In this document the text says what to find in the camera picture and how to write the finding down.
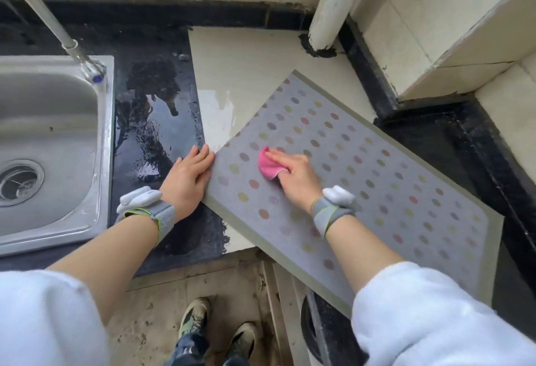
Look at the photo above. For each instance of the person's right hand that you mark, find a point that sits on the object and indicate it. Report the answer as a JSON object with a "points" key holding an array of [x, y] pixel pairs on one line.
{"points": [[301, 183]]}

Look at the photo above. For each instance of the person's left hand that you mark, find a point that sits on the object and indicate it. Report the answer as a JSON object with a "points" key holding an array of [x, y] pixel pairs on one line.
{"points": [[186, 185]]}

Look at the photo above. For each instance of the person's left thumb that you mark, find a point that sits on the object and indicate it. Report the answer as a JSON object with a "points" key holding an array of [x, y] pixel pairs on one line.
{"points": [[204, 180]]}

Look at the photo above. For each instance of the person's left middle finger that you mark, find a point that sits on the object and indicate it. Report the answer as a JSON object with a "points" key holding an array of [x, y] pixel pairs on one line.
{"points": [[202, 154]]}

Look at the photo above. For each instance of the person's right thumb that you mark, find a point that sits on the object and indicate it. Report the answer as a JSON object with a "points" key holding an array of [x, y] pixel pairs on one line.
{"points": [[284, 176]]}

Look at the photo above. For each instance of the person's left little finger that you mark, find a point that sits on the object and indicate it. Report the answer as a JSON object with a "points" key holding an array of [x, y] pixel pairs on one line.
{"points": [[177, 164]]}

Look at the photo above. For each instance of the pink cleaning cloth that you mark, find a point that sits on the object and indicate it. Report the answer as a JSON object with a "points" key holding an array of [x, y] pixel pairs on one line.
{"points": [[268, 165]]}

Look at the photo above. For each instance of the grey mat with coloured dots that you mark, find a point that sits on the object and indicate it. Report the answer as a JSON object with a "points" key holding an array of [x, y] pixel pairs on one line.
{"points": [[377, 185]]}

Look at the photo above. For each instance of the person's right forearm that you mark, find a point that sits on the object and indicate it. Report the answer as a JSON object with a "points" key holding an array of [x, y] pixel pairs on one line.
{"points": [[360, 248]]}

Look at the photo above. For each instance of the person's left forearm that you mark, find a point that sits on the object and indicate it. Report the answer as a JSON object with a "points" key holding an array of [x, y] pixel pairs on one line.
{"points": [[113, 252]]}

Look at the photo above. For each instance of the white wrist tracker grey band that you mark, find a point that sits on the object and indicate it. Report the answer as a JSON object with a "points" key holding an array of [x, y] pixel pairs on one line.
{"points": [[153, 213], [333, 210]]}

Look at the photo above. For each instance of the cream tile slab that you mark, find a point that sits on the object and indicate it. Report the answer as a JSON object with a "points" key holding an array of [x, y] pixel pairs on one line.
{"points": [[243, 68]]}

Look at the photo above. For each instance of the stainless steel sink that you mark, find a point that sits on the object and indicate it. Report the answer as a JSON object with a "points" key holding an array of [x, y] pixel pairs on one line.
{"points": [[50, 127]]}

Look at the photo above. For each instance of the dark green sneaker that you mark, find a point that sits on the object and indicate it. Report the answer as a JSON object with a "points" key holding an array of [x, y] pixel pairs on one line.
{"points": [[194, 315], [243, 338]]}

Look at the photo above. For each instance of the steel sink drain strainer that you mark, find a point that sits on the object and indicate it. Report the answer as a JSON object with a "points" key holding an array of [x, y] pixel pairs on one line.
{"points": [[19, 181]]}

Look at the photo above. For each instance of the blue jeans leg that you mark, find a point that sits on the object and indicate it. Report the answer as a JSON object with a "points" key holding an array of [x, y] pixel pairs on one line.
{"points": [[188, 351], [236, 361]]}

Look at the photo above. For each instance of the white drain pipe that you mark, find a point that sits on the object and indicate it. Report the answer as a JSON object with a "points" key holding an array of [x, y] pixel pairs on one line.
{"points": [[339, 1]]}

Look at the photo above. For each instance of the steel faucet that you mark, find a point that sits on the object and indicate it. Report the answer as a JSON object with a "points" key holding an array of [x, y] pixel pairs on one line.
{"points": [[46, 18]]}

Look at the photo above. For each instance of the white fleece sleeve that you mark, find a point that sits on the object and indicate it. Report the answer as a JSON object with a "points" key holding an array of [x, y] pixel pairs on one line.
{"points": [[435, 319], [46, 319]]}

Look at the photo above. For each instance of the white cabinet frame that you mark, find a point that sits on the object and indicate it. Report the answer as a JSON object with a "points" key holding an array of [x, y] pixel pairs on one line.
{"points": [[289, 311]]}

